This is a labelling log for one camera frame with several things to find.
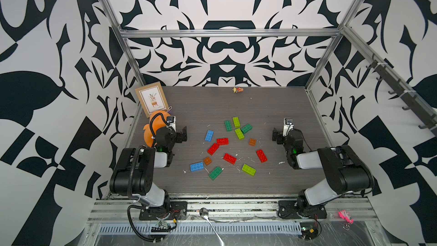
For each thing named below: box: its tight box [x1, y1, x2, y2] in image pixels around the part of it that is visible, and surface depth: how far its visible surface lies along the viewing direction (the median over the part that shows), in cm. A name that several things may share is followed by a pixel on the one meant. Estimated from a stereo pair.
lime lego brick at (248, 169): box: [241, 163, 257, 177], surface depth 86 cm
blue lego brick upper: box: [204, 129, 215, 143], surface depth 98 cm
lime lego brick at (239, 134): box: [234, 127, 245, 141], surface depth 98 cm
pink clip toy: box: [337, 210, 355, 225], surface depth 74 cm
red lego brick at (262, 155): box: [256, 149, 269, 164], surface depth 91 cm
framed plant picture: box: [134, 81, 169, 118], surface depth 104 cm
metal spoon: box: [199, 207, 225, 246], surface depth 76 cm
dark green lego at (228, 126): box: [224, 120, 233, 132], surface depth 101 cm
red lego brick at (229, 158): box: [223, 153, 238, 166], surface depth 89 cm
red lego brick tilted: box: [206, 142, 220, 157], surface depth 93 cm
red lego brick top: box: [216, 137, 229, 146], surface depth 96 cm
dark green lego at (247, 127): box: [240, 123, 253, 134], surface depth 101 cm
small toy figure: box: [232, 86, 245, 93], surface depth 119 cm
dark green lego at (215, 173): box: [208, 166, 224, 181], surface depth 85 cm
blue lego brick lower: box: [190, 161, 205, 172], surface depth 87 cm
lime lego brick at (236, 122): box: [232, 116, 241, 129], surface depth 104 cm
